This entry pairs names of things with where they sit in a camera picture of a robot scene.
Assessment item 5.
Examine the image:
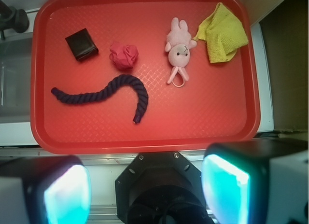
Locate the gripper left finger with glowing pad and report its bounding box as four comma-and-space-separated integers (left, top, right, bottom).
0, 155, 91, 224

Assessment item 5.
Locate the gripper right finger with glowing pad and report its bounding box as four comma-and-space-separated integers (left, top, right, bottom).
201, 139, 309, 224

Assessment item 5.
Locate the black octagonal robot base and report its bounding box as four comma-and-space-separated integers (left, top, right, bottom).
115, 152, 214, 224

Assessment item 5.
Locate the brown cardboard box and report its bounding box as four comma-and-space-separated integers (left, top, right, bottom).
260, 0, 309, 132

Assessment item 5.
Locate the black box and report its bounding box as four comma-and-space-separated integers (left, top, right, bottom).
65, 28, 99, 62

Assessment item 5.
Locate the red plastic tray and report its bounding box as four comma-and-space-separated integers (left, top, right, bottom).
30, 0, 261, 154

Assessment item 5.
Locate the yellow microfiber cloth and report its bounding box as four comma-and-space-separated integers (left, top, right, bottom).
193, 2, 249, 64

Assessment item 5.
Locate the pink plush bunny toy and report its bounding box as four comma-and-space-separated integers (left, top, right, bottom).
165, 17, 197, 88

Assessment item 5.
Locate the black clamp knob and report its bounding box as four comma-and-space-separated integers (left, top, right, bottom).
0, 1, 29, 41

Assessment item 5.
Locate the dark purple twisted rope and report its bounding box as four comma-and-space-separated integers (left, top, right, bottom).
50, 74, 149, 125

